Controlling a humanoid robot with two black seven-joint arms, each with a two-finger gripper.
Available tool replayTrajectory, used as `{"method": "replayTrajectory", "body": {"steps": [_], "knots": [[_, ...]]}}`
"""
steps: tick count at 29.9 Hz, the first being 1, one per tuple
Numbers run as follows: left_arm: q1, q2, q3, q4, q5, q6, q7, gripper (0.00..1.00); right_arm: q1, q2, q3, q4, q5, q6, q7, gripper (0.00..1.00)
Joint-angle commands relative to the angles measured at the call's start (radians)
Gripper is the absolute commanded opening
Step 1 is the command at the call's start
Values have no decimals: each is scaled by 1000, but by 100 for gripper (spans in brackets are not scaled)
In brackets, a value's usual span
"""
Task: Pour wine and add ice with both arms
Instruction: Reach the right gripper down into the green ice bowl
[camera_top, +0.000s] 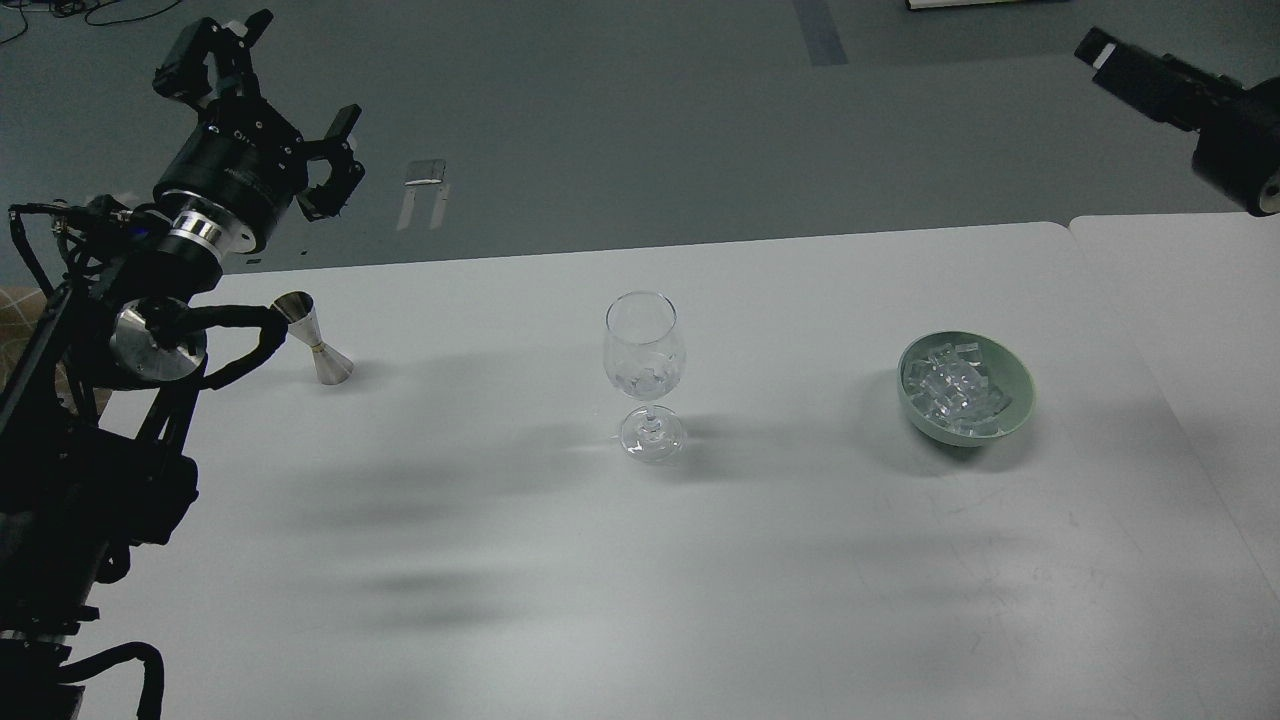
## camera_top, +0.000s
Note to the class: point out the clear ice cubes pile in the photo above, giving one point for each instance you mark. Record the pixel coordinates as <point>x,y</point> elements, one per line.
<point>950,386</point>

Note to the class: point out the clear wine glass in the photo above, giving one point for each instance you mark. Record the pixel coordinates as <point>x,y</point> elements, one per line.
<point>644,357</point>

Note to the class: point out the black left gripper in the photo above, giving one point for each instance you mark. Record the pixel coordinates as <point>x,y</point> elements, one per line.
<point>243,155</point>

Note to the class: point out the green bowl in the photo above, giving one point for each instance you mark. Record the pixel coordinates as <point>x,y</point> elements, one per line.
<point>1006,369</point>

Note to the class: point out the steel double jigger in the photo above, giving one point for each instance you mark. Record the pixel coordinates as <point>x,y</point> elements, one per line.
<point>300,313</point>

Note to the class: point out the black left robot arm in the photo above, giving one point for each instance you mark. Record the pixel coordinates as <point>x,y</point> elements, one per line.
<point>98,405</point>

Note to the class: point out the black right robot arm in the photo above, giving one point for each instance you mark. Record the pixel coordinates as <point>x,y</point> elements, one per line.
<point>1237,151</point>

